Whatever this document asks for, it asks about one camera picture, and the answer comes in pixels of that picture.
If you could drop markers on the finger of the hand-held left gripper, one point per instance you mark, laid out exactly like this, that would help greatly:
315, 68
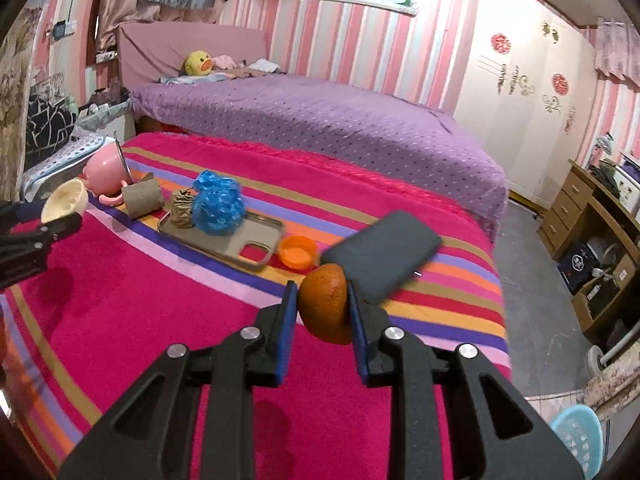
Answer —
20, 212
40, 242

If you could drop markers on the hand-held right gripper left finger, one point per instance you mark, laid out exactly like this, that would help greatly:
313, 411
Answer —
289, 330

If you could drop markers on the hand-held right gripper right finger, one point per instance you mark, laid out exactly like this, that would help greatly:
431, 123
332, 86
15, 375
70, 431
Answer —
356, 330

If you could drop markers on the tangerine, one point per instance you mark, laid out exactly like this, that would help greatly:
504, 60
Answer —
322, 305

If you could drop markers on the small white bowl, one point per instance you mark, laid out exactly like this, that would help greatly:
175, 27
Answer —
65, 200

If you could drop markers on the small orange cup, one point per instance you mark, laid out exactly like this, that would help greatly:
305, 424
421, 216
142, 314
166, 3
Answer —
296, 255

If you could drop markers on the cardboard roll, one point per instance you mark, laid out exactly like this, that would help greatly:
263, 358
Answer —
142, 197

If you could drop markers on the blue plastic bag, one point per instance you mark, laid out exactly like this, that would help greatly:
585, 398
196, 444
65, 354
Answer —
217, 205

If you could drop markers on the brown knitted item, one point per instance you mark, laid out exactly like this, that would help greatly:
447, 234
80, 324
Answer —
182, 212

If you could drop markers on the light blue plastic basket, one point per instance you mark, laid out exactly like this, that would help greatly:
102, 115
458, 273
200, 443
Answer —
575, 435

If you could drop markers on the polka dot cloth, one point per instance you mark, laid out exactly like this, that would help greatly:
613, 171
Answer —
65, 155

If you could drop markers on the black zip case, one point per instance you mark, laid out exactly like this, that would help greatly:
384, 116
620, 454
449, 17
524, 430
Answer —
385, 250

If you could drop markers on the pink pig mug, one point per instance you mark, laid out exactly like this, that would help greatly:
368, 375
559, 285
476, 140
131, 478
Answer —
102, 172

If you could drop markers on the black patterned bag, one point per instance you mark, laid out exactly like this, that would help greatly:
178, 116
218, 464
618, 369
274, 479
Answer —
47, 125

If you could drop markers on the brown phone case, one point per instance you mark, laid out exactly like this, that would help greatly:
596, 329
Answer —
250, 240

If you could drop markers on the striped pink blanket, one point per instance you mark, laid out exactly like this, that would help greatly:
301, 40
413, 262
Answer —
150, 310

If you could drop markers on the white power strip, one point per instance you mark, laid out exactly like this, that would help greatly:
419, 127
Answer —
106, 56

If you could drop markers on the purple dotted bedspread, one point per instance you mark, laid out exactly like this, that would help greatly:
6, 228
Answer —
350, 130

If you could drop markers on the pink headboard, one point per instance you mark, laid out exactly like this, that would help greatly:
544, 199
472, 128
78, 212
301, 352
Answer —
155, 50

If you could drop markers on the dark printed box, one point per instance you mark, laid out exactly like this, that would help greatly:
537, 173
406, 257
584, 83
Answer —
575, 265

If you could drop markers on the pink satin curtain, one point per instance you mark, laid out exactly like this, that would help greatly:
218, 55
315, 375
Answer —
117, 5

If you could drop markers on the yellow duck plush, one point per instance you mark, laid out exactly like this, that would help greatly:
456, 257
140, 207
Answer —
196, 64

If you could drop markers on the wooden desk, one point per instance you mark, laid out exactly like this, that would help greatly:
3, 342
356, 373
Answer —
562, 210

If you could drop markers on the pink plush toy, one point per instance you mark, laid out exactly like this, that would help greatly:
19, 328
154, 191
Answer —
223, 62

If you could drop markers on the white wardrobe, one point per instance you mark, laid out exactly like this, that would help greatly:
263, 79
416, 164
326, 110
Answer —
525, 135

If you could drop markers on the white cloth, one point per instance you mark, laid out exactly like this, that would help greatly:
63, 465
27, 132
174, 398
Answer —
262, 66

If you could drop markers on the white box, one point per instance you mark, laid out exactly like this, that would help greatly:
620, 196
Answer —
627, 175

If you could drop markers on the pink patterned valance curtain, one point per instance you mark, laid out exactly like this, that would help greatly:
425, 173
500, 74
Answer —
617, 55

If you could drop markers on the wall socket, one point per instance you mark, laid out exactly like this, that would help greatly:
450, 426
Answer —
63, 30

